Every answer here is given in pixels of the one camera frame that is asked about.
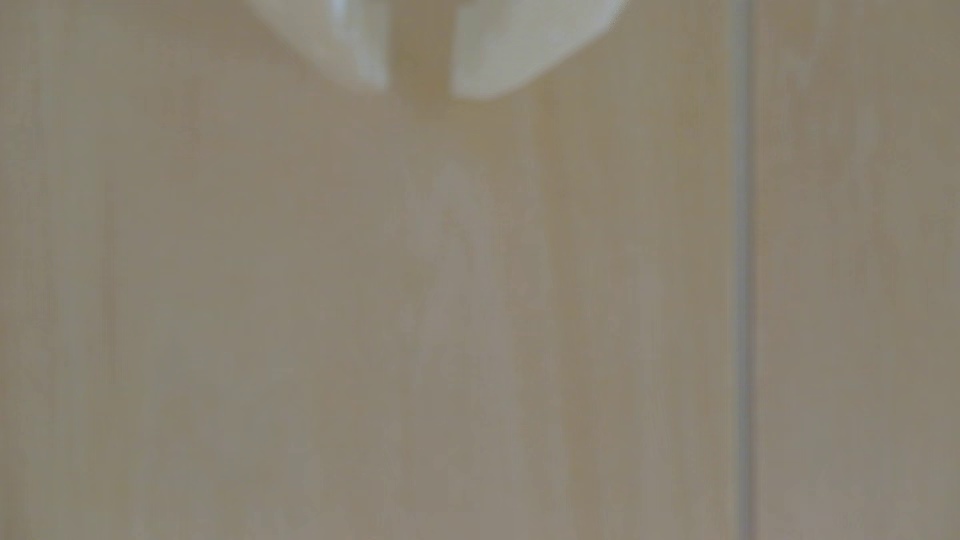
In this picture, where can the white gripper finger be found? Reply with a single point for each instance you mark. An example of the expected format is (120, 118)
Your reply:
(525, 41)
(330, 34)

